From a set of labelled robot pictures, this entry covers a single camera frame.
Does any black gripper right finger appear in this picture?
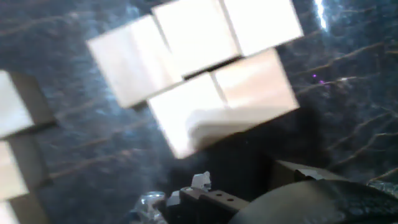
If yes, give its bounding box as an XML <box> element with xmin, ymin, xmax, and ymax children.
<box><xmin>294</xmin><ymin>169</ymin><xmax>326</xmax><ymax>182</ymax></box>

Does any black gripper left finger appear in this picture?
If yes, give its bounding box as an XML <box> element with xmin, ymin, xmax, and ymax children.
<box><xmin>166</xmin><ymin>170</ymin><xmax>249</xmax><ymax>224</ymax></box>

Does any black marble pattern mat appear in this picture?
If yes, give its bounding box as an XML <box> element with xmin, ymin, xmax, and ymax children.
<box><xmin>0</xmin><ymin>0</ymin><xmax>398</xmax><ymax>224</ymax></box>

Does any medium wooden cube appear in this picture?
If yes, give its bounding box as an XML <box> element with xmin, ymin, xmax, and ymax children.
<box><xmin>0</xmin><ymin>198</ymin><xmax>50</xmax><ymax>224</ymax></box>
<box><xmin>0</xmin><ymin>134</ymin><xmax>53</xmax><ymax>202</ymax></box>
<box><xmin>0</xmin><ymin>70</ymin><xmax>59</xmax><ymax>140</ymax></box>

